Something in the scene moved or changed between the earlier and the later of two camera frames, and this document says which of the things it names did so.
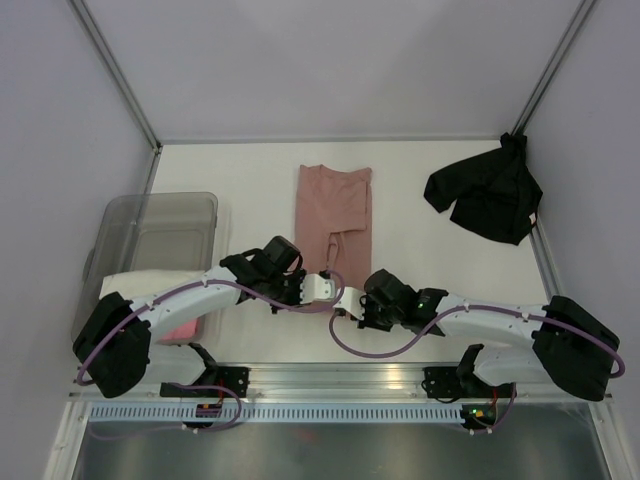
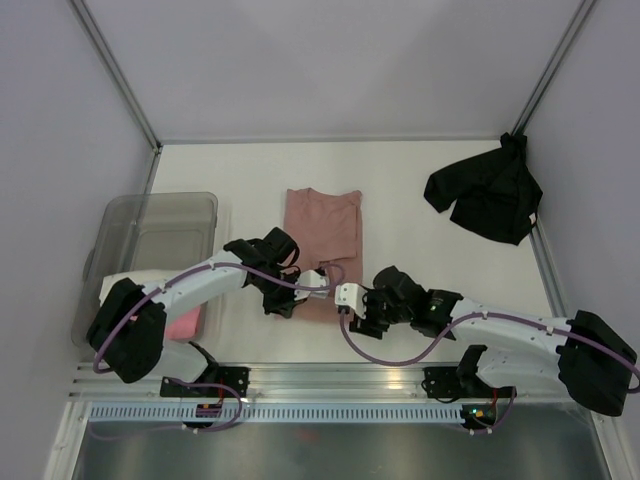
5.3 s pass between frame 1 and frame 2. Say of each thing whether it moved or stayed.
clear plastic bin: stayed
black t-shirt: stayed
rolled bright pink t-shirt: stayed
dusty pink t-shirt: moved
